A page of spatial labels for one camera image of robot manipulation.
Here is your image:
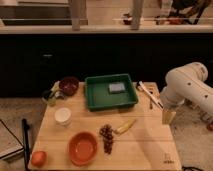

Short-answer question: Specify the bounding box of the black stand post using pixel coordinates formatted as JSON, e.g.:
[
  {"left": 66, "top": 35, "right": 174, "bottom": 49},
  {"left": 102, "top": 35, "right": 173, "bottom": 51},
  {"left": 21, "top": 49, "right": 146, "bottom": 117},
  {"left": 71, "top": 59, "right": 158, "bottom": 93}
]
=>
[{"left": 22, "top": 119, "right": 30, "bottom": 171}]

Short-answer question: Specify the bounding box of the white lidded cup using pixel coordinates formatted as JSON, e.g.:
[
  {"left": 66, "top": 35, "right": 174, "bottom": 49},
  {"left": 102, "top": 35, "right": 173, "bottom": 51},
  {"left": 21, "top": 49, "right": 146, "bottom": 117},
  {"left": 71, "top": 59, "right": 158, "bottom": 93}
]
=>
[{"left": 54, "top": 107, "right": 71, "bottom": 126}]

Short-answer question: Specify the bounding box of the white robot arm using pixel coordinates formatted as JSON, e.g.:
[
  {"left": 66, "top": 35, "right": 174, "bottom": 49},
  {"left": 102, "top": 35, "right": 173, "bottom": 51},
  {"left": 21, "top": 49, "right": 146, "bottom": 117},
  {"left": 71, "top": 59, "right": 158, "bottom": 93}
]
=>
[{"left": 160, "top": 62, "right": 213, "bottom": 124}]

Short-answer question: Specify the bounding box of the grey sponge block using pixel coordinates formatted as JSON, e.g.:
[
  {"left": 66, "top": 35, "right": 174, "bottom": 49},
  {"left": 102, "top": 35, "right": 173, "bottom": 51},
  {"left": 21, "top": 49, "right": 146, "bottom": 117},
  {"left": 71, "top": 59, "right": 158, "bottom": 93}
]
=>
[{"left": 109, "top": 83, "right": 125, "bottom": 93}]

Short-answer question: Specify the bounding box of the orange fruit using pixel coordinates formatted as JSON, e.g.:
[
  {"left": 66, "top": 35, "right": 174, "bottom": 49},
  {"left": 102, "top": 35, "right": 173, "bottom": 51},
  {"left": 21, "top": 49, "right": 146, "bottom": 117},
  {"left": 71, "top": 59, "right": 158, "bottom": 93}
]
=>
[{"left": 31, "top": 151, "right": 47, "bottom": 167}]

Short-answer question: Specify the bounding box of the red orange bowl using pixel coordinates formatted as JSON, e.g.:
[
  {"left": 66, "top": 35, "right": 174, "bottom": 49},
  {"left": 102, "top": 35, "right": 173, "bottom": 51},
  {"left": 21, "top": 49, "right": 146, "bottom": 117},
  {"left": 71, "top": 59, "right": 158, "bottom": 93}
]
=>
[{"left": 68, "top": 132, "right": 98, "bottom": 166}]

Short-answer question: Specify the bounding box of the green plastic tray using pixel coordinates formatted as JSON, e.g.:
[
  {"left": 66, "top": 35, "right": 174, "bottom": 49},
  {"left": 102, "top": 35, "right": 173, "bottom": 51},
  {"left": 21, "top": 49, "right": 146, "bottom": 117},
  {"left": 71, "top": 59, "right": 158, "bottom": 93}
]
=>
[{"left": 85, "top": 74, "right": 138, "bottom": 111}]

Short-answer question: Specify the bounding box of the white handled knife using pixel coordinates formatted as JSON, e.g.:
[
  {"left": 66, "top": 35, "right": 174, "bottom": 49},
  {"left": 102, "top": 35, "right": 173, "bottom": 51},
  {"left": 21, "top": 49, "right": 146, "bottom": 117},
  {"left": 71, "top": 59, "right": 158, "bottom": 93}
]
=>
[{"left": 137, "top": 81, "right": 163, "bottom": 110}]

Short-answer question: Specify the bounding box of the yellow banana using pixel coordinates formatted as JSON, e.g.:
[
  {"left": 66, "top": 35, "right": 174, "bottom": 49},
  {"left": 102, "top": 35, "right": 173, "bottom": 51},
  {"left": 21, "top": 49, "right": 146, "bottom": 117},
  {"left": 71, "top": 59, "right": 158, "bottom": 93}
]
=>
[{"left": 114, "top": 120, "right": 136, "bottom": 134}]

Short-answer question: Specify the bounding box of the wooden cutting board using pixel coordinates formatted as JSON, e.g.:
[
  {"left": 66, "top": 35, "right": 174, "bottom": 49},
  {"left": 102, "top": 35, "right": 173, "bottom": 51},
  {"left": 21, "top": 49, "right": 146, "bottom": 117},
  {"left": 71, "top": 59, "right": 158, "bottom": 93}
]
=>
[{"left": 34, "top": 85, "right": 181, "bottom": 171}]

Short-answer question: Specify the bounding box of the dark grape bunch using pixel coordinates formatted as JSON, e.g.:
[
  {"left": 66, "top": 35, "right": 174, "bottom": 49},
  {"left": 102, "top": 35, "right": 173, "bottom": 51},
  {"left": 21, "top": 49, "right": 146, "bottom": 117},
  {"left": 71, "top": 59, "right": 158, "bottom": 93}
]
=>
[{"left": 99, "top": 124, "right": 114, "bottom": 154}]

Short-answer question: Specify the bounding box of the dark maroon bowl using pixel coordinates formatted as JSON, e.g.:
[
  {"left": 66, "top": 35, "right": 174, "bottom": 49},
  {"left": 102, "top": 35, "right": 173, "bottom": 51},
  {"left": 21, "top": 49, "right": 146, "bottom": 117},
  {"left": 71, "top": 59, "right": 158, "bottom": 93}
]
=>
[{"left": 59, "top": 76, "right": 79, "bottom": 96}]

